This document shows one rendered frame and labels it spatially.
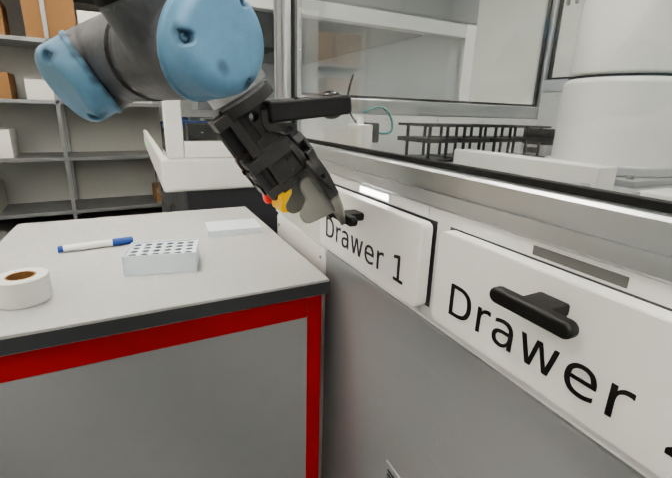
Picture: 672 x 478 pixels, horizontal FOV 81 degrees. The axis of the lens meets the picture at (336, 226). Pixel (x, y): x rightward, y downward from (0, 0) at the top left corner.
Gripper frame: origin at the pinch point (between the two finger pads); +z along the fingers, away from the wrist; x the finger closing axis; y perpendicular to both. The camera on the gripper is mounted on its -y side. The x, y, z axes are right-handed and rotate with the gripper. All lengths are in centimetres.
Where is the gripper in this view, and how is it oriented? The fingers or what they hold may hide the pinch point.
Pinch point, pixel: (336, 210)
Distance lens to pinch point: 57.4
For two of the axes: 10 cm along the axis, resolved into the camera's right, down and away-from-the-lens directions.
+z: 4.9, 7.3, 4.8
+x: 4.5, 2.6, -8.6
